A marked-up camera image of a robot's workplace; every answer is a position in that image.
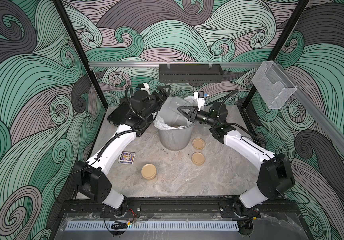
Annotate black corrugated cable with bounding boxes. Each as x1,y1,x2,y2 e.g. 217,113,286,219
53,85,152,205
209,89,267,145

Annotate small colourful card box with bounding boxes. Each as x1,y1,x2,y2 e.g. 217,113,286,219
118,152,136,165

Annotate white plastic bin liner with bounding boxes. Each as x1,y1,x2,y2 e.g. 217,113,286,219
154,96,198,130

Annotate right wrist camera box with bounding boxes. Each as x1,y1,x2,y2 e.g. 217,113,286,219
194,91,210,111

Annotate black corrugated right cable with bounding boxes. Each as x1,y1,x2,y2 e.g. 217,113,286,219
209,89,267,145

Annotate beige jar lid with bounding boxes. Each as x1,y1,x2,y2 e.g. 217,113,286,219
192,138,206,150
191,152,206,166

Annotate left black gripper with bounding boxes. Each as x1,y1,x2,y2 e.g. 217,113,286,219
140,86,168,122

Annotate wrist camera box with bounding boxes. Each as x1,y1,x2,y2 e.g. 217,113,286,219
194,91,210,111
137,83,150,94

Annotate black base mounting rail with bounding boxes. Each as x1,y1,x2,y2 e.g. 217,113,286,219
61,196,299,220

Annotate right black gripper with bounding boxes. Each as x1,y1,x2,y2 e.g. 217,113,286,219
179,106,219,129

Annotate jar with beige lid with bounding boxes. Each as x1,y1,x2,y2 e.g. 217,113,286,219
141,164,158,185
159,96,191,126

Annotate black perforated wall shelf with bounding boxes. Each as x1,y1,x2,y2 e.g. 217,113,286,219
159,64,224,84

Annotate clear acrylic wall holder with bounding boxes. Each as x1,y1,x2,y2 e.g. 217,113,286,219
252,61,297,110

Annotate black flat case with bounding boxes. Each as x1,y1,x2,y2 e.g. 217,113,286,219
107,102,136,128

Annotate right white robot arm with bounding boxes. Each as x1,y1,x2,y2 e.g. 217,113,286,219
177,102,295,215

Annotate black corrugated left cable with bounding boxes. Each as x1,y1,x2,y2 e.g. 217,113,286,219
53,85,152,205

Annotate white slotted cable duct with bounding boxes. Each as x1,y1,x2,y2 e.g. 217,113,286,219
65,220,239,232

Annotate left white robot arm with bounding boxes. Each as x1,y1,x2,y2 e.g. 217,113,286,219
72,84,171,215

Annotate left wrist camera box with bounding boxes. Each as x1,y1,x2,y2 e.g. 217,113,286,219
137,83,150,94

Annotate silver mesh waste bin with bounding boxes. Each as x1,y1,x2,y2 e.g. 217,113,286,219
155,121,195,151

